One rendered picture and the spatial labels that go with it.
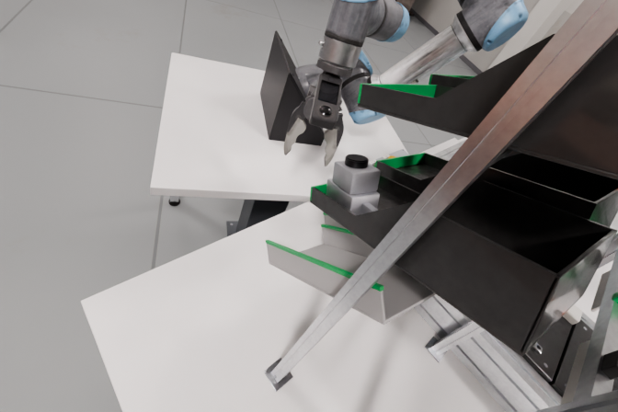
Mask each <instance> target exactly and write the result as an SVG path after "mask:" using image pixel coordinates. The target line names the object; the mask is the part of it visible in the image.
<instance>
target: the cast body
mask: <svg viewBox="0 0 618 412"><path fill-rule="evenodd" d="M368 162H369V159H368V158H367V157H366V156H364V155H360V154H348V155H346V157H345V161H337V162H335V164H334V171H333V178H329V179H328V180H327V184H326V195H327V196H328V197H330V198H331V199H333V200H335V201H336V202H338V203H340V204H341V205H343V206H344V207H346V208H347V209H349V210H350V211H352V212H354V213H355V214H357V215H360V214H364V213H367V212H375V211H378V209H377V207H378V202H379V198H380V194H379V193H378V192H377V191H376V190H377V189H378V184H379V179H380V174H381V171H380V170H379V169H378V168H376V167H374V166H372V165H370V164H368Z"/></svg>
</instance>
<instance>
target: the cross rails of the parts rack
mask: <svg viewBox="0 0 618 412"><path fill-rule="evenodd" d="M511 152H513V151H512V150H509V149H506V150H505V151H504V152H503V153H502V154H501V155H500V156H499V157H498V158H497V159H496V160H495V161H494V162H493V163H492V164H491V165H490V166H492V165H494V164H495V163H496V162H497V161H499V160H500V159H502V158H503V157H505V156H506V155H508V154H510V153H511ZM616 292H618V247H617V250H616V253H615V256H614V260H613V263H612V268H611V272H610V275H609V279H608V281H607V284H606V288H605V291H604V294H603V297H602V301H601V307H600V310H599V312H598V316H597V319H596V323H595V326H594V329H593V332H592V336H591V339H590V343H589V347H588V351H587V354H586V358H585V360H584V364H583V367H582V371H581V374H580V376H579V380H578V386H577V389H576V392H575V395H574V399H573V401H577V400H580V399H584V398H587V397H591V396H594V395H601V394H605V393H609V392H611V391H612V387H613V382H614V379H612V380H610V379H609V378H608V377H607V376H606V375H605V374H604V373H603V372H602V371H601V365H602V361H603V357H604V355H605V354H608V353H611V352H614V351H616V350H618V303H617V302H615V301H613V300H612V295H613V294H614V293H616Z"/></svg>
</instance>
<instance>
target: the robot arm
mask: <svg viewBox="0 0 618 412"><path fill-rule="evenodd" d="M458 2H459V4H460V6H461V8H462V10H461V11H460V12H459V13H457V14H456V15H455V17H454V20H453V23H452V24H451V25H450V26H449V27H448V28H446V29H445V30H443V31H442V32H441V33H439V34H438V35H436V36H435V37H433V38H432V39H431V40H429V41H427V42H426V43H425V44H423V45H422V46H420V47H419V48H418V49H416V50H415V51H413V52H412V53H410V54H409V55H408V56H407V57H405V58H404V59H403V60H401V61H400V62H398V63H397V64H395V65H394V66H392V67H391V68H390V69H388V70H387V71H385V72H384V73H383V74H381V75H377V74H372V73H373V70H372V66H371V64H370V62H369V60H368V58H367V56H366V55H365V53H364V52H363V51H362V45H363V42H364V41H365V38H366V37H367V38H371V39H374V40H378V41H380V42H384V41H386V42H394V41H397V40H399V39H401V38H402V37H403V36H404V34H405V33H406V31H407V28H408V25H409V14H408V11H407V10H406V8H405V7H404V6H403V5H402V4H400V3H398V2H396V1H395V0H334V3H333V5H332V9H331V12H330V16H329V19H328V22H327V25H326V31H325V36H324V40H319V42H318V44H319V45H322V47H321V48H320V52H319V54H318V55H319V57H320V58H318V60H317V63H315V64H308V65H303V66H299V67H298V68H296V69H295V72H296V74H297V76H298V79H299V81H300V83H301V85H302V88H303V91H304V93H305V94H306V98H305V102H304V101H302V103H301V105H300V106H299V107H297V108H296V109H295V110H294V111H293V113H292V115H291V118H290V122H289V126H288V130H287V134H286V138H285V142H284V154H285V155H286V154H287V153H289V152H290V150H291V149H292V145H293V144H294V143H295V142H296V138H297V137H298V135H300V134H302V133H303V132H304V131H305V129H306V124H305V121H304V119H305V118H307V119H308V120H309V123H310V124H311V125H314V126H317V127H321V128H324V129H327V130H326V131H325V141H326V148H325V152H326V155H325V166H327V165H328V164H329V163H330V162H331V160H332V158H333V157H334V154H335V152H336V150H337V148H338V145H339V142H340V140H341V137H342V135H343V131H344V123H343V119H342V118H343V113H339V112H340V111H342V107H341V104H342V99H343V101H344V103H345V105H346V108H347V110H348V112H349V115H350V116H351V118H352V120H353V122H354V123H355V124H358V125H362V124H367V123H370V122H373V121H376V120H379V119H381V118H383V117H385V116H386V115H384V114H382V113H378V112H375V111H371V110H368V109H363V108H359V107H358V97H359V91H360V84H401V85H415V84H417V83H419V82H420V81H422V80H423V79H425V78H426V77H428V76H430V74H433V73H435V72H436V71H438V70H440V69H441V68H442V67H443V66H445V65H446V64H448V63H450V62H452V61H453V60H455V59H456V58H458V57H460V56H461V55H463V54H464V53H466V52H478V51H480V50H481V49H483V50H484V51H486V52H490V51H493V50H494V49H496V48H497V47H499V46H501V45H502V44H504V43H505V42H506V41H508V40H509V39H511V38H512V37H513V36H514V35H515V34H516V33H517V32H518V31H519V30H520V29H521V28H522V27H523V26H524V24H525V23H526V21H527V19H528V16H529V13H528V10H527V8H526V6H525V4H524V1H523V0H458Z"/></svg>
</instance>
